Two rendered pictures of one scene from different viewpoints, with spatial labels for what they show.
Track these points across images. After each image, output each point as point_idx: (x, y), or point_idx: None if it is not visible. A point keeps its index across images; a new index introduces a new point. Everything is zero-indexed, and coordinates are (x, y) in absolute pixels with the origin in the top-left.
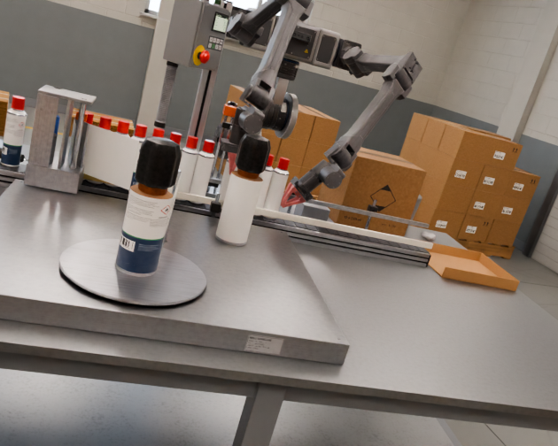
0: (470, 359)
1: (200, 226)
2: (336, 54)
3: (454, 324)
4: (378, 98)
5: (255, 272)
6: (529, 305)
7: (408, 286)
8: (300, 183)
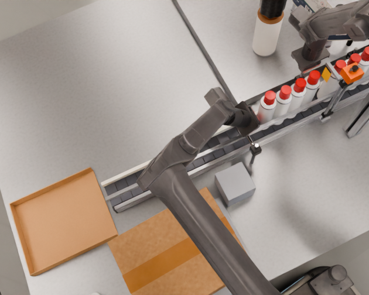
0: (93, 37)
1: (291, 51)
2: None
3: (95, 78)
4: (197, 130)
5: (229, 14)
6: (11, 175)
7: (126, 119)
8: (244, 101)
